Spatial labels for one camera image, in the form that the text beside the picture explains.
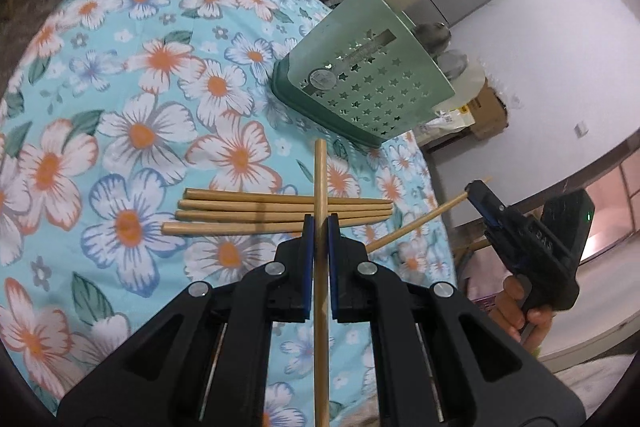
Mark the person's right hand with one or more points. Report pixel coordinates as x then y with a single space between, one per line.
515 309

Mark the purple patterned box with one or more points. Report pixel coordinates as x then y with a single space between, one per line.
482 302

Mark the green perforated utensil holder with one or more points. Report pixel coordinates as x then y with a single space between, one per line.
375 82

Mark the green and white rice bag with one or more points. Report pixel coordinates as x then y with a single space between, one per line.
450 119

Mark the brown door frame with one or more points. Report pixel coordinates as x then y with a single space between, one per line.
575 177

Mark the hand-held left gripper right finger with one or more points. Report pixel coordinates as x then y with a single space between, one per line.
332 252

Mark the large cardboard box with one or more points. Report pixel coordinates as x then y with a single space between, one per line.
490 112

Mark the floral blue blanket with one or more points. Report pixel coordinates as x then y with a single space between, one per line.
100 157

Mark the single wooden chopstick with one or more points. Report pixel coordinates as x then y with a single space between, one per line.
415 222
320 187

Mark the bundle of wooden chopsticks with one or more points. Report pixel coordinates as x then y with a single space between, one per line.
225 212

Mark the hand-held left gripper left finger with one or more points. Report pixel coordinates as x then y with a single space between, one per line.
308 249

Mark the white wall switch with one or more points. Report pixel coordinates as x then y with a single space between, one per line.
580 129

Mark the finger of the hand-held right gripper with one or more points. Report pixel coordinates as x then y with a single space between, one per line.
485 207

